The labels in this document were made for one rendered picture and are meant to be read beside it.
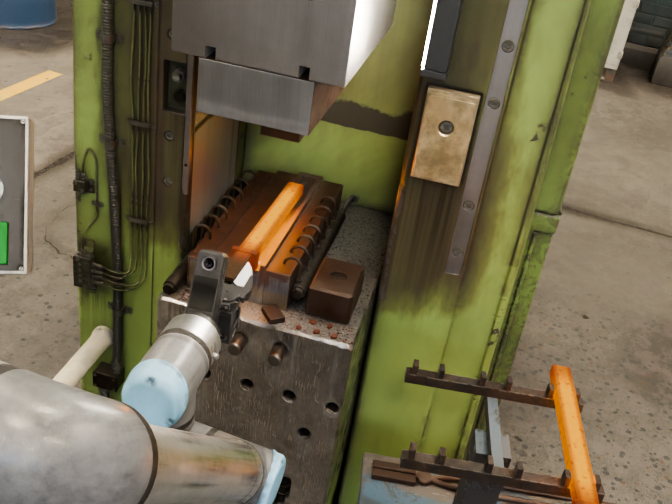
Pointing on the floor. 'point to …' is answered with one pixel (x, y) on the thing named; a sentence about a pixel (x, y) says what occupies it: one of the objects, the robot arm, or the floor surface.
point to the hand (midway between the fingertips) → (240, 261)
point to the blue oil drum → (27, 14)
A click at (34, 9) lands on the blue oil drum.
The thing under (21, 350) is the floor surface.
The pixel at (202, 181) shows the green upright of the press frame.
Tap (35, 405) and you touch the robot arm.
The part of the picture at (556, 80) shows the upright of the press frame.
